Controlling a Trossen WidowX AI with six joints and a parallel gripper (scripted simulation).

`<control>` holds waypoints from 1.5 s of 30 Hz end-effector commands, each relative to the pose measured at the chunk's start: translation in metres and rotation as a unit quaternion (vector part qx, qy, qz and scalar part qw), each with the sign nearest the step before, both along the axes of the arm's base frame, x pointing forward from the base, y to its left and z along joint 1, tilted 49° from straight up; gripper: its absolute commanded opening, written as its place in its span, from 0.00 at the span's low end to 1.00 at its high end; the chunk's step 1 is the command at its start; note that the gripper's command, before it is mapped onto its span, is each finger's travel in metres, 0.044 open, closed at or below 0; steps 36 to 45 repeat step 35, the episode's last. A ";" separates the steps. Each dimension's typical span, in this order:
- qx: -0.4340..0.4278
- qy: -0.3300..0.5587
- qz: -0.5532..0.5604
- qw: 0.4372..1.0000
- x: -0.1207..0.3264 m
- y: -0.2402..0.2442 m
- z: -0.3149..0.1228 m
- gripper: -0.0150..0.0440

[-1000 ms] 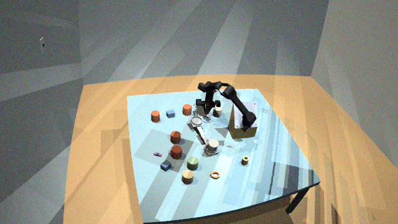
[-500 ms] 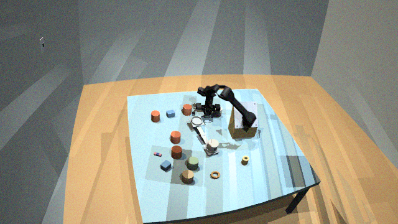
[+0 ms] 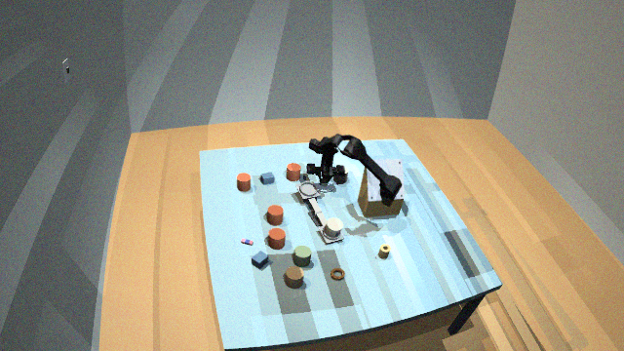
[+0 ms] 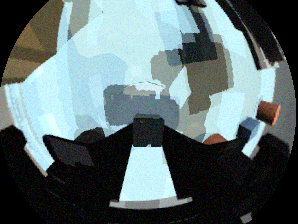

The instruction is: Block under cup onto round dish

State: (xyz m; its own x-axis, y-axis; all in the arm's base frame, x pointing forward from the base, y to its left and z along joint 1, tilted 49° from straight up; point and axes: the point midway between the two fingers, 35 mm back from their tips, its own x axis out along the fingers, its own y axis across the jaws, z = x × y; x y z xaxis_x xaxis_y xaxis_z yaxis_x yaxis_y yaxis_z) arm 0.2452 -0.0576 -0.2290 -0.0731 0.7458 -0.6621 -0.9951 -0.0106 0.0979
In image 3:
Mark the dark cylinder with pale green top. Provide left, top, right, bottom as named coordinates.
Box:
left=293, top=246, right=312, bottom=267

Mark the orange flat ring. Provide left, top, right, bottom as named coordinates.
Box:
left=331, top=268, right=345, bottom=280

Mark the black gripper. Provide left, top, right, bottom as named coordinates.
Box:
left=306, top=158, right=346, bottom=183

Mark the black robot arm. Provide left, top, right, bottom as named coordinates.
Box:
left=308, top=134, right=402, bottom=200

